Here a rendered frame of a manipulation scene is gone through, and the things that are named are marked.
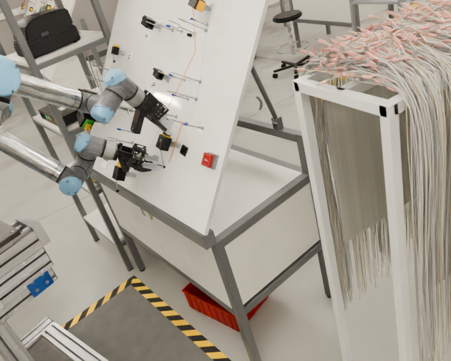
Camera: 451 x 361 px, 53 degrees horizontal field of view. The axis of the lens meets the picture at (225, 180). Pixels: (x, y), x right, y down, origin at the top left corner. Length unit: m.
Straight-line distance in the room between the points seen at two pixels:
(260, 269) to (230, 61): 0.90
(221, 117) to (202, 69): 0.25
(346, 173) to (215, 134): 0.53
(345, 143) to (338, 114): 0.11
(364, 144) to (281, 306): 1.28
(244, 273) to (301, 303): 0.68
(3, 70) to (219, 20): 0.86
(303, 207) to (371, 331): 0.72
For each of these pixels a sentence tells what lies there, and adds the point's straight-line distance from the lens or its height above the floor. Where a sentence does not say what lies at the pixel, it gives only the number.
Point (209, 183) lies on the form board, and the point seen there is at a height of 1.02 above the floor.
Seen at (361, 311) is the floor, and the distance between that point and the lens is 2.52.
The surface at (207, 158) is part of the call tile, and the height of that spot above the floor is 1.12.
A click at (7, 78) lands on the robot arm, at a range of 1.49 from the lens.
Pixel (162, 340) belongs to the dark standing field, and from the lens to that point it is 2.66.
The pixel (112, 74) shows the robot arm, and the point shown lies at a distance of 1.70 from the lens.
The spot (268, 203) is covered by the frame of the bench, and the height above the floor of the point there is 0.80.
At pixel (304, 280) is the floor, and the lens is 2.71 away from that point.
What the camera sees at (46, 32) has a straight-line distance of 2.71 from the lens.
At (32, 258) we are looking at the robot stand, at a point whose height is 1.01.
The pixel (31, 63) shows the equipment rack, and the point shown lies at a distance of 2.61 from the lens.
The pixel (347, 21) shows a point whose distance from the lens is 5.77.
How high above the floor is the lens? 1.90
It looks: 30 degrees down
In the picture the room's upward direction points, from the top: 16 degrees counter-clockwise
